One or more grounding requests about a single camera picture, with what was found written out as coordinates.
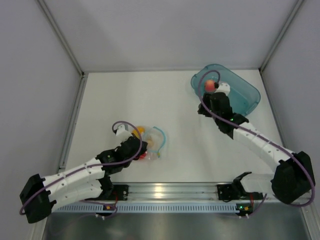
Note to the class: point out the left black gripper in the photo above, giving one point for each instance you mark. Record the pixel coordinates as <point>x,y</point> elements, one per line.
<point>145,147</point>

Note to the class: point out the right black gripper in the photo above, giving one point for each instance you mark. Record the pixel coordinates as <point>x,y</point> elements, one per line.
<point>207,99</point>

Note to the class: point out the red fake tomato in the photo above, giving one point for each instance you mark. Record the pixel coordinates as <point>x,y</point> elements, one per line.
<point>143,156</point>

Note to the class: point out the pink fake peach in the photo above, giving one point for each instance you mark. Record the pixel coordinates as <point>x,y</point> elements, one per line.
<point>210,86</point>

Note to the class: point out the yellow green fake mango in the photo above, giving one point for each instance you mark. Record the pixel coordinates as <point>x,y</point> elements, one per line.
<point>139,130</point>

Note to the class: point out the clear zip top bag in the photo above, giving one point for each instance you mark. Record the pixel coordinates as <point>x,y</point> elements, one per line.
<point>156,140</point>

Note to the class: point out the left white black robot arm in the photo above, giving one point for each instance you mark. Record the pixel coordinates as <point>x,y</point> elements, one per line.
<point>41,196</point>

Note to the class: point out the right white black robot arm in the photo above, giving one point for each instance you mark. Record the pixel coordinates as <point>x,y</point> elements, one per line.
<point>292,173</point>

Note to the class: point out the teal plastic bin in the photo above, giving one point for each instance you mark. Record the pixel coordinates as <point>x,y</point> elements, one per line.
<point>215,78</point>

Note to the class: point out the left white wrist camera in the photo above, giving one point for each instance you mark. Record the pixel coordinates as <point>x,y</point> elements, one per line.
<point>122,132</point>

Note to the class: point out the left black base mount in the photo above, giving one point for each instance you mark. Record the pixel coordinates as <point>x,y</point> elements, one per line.
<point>120,192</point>

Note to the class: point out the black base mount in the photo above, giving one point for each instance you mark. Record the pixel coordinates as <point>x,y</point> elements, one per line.
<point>120,192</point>
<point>227,192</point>

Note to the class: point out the aluminium mounting rail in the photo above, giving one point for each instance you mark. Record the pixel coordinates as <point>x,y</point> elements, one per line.
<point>175,191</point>

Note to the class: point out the slotted cable duct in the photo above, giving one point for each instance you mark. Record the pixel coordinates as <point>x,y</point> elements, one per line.
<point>125,207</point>

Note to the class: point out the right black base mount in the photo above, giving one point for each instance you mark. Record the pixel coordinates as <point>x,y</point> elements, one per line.
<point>227,192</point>

